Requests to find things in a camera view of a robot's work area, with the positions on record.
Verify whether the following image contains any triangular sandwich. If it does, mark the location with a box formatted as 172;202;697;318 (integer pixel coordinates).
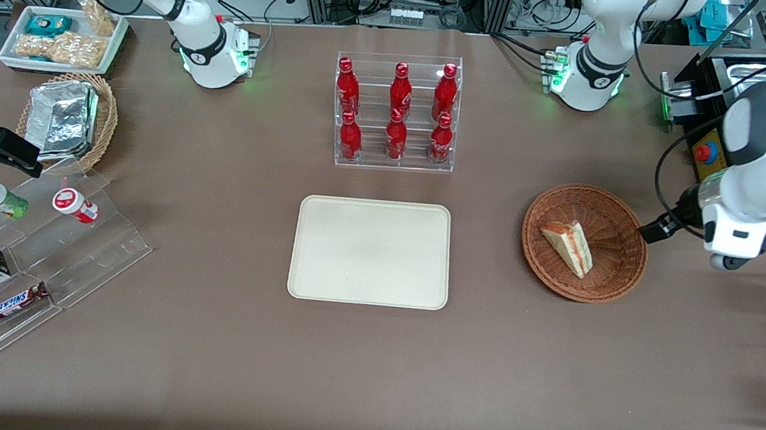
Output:
535;217;598;281

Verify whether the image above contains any brown wicker basket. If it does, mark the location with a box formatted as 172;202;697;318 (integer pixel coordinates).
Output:
516;179;654;309

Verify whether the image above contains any light wicker basket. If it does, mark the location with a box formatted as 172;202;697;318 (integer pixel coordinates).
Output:
13;66;122;176

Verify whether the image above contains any white plastic snack tray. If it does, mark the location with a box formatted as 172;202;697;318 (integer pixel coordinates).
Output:
0;1;130;81

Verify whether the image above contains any cream rectangular tray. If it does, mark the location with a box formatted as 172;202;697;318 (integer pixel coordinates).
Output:
286;192;458;313

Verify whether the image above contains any silver foil container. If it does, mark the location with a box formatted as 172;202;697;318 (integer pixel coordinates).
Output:
23;77;102;168

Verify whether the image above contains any red cup white lid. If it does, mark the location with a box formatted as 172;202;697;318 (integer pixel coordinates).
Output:
50;186;102;226

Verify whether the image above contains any yellow emergency stop button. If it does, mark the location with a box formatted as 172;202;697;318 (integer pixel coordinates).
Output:
689;126;734;183

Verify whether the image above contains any large clear cracker bag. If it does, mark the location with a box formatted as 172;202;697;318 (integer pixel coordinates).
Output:
13;27;108;70

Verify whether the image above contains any clear acrylic stepped stand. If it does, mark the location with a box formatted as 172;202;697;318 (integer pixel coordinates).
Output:
0;161;160;414

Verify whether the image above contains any teal snack packet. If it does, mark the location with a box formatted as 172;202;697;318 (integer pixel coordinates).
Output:
24;12;75;41

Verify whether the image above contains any black metal machine box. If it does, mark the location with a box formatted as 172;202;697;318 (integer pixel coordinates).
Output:
655;49;766;134

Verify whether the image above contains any Snickers bar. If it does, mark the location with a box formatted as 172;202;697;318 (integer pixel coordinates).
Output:
0;278;53;335

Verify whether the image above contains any small clear cracker bag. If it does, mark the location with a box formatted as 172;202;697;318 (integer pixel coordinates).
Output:
75;0;120;38

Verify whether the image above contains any red cola bottle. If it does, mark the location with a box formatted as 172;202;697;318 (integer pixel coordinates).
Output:
431;62;461;119
383;108;411;162
387;62;416;117
337;109;366;164
333;56;364;116
428;112;456;166

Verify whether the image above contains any clear acrylic bottle rack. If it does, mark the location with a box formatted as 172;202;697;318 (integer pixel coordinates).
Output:
327;45;466;178

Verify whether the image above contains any white power strip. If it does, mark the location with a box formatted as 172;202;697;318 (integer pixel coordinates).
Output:
388;5;427;27

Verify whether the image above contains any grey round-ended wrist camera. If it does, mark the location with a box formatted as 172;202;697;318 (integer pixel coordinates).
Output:
708;250;754;274

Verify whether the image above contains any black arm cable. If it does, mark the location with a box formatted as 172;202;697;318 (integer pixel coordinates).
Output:
650;110;727;223

